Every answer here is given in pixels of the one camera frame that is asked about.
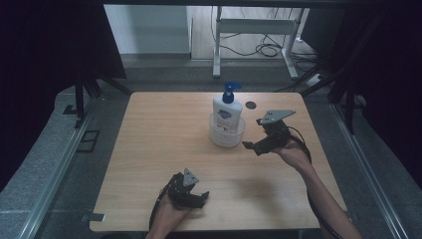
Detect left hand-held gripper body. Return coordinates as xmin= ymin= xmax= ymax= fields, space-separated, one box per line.
xmin=166 ymin=167 xmax=201 ymax=211

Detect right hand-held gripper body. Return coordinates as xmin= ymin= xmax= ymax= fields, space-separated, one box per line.
xmin=256 ymin=109 xmax=298 ymax=154

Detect white plastic basket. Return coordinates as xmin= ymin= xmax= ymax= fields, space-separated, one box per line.
xmin=208 ymin=113 xmax=247 ymax=148

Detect white bottle with blue pump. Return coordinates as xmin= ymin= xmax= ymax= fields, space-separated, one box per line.
xmin=212 ymin=81 xmax=244 ymax=134

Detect person's left hand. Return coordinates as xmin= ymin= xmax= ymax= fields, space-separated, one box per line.
xmin=149 ymin=189 xmax=193 ymax=235

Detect person's right hand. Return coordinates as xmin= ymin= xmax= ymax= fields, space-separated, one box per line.
xmin=272 ymin=138 xmax=314 ymax=174

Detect white power strip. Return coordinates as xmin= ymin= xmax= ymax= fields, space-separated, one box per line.
xmin=306 ymin=74 xmax=324 ymax=88

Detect black tripod stand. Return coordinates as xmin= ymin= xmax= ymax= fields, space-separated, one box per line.
xmin=73 ymin=74 xmax=133 ymax=129
xmin=300 ymin=71 xmax=361 ymax=135

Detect black curtain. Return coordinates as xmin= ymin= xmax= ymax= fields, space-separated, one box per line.
xmin=0 ymin=0 xmax=127 ymax=193
xmin=300 ymin=0 xmax=422 ymax=188

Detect left hand-held gripper cable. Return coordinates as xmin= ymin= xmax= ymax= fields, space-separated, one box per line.
xmin=148 ymin=172 xmax=183 ymax=232

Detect hand-held gripper cable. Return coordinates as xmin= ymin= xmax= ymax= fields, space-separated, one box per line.
xmin=148 ymin=172 xmax=183 ymax=232
xmin=286 ymin=124 xmax=344 ymax=239

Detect right hand-held gripper cable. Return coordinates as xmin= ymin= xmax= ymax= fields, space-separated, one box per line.
xmin=286 ymin=124 xmax=344 ymax=239

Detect black floor cables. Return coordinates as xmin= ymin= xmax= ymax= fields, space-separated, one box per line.
xmin=210 ymin=6 xmax=320 ymax=73

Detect aluminium rail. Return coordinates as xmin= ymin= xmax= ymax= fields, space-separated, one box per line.
xmin=329 ymin=103 xmax=410 ymax=239
xmin=18 ymin=99 xmax=101 ymax=239

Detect black rectangular floor frame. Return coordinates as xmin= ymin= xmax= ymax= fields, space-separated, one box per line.
xmin=76 ymin=129 xmax=102 ymax=154

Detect white metal desk frame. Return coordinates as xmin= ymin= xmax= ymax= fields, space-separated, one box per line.
xmin=212 ymin=5 xmax=306 ymax=81

